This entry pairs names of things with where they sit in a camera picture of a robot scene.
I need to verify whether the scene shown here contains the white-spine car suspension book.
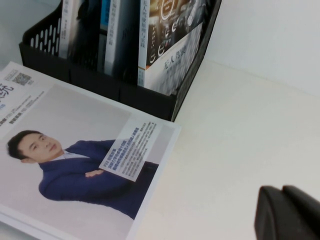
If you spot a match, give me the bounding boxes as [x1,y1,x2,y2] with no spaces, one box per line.
[58,0,87,61]

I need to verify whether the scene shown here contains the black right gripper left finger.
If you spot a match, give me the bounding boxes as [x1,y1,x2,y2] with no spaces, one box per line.
[254,185,320,240]

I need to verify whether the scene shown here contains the blue mechanical design book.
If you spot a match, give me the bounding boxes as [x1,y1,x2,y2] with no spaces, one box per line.
[119,0,140,86]

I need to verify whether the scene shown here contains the black mesh book stand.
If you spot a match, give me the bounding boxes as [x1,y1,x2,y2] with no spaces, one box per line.
[18,0,223,123]

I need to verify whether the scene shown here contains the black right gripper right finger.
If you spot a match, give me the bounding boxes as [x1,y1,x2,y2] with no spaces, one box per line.
[282,184,320,240]

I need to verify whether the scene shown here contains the white autonomous driving book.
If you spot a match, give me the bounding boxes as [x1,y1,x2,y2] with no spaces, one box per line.
[136,0,204,98]

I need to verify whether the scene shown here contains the dark grey book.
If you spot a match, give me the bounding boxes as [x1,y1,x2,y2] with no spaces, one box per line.
[98,33,107,74]

